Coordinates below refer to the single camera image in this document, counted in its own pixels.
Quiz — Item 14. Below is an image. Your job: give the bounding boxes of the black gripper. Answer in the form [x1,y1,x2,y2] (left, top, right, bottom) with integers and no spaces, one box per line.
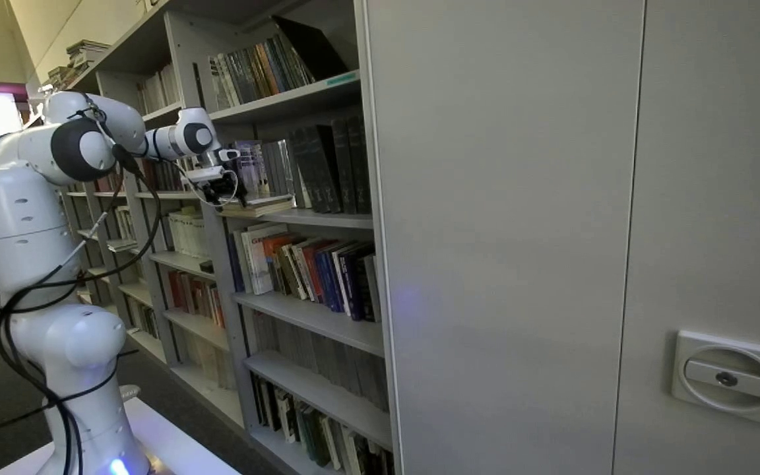
[200,170,245,202]

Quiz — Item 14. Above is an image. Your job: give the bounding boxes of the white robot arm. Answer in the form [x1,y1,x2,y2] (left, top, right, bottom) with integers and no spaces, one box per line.
[0,91,226,475]

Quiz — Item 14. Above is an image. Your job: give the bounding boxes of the grey metal bookshelf left unit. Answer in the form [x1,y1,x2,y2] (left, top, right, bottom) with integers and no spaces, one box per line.
[64,8,243,426]

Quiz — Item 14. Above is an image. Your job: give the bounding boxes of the grey metal bookshelf unit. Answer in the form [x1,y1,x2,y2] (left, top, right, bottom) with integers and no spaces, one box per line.
[64,8,243,426]
[168,0,395,475]

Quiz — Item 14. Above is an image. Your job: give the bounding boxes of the grey metal bookshelf right unit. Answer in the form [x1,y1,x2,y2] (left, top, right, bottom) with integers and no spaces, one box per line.
[168,0,395,475]

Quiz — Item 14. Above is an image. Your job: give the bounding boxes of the white cabinet door handle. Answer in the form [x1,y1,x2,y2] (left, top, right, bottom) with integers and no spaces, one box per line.
[669,329,760,425]

